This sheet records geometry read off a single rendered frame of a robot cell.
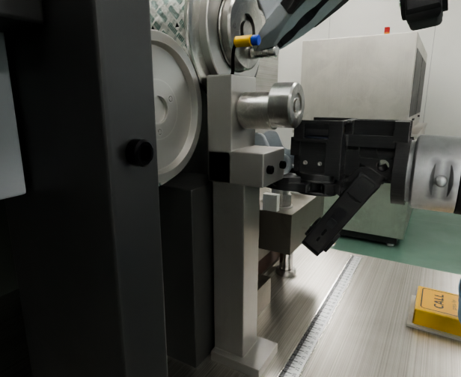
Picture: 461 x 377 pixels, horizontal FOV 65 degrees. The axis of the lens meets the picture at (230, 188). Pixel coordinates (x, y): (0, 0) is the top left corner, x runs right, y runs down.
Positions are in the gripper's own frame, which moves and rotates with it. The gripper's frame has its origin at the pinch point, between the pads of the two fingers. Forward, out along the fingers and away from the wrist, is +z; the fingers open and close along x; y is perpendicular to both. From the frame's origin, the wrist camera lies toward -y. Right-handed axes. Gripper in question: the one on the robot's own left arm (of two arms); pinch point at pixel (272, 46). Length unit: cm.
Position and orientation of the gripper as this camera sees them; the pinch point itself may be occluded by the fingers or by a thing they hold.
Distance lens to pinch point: 39.4
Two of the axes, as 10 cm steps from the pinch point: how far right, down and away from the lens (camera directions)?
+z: -6.7, 5.3, 5.2
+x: -5.0, 2.1, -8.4
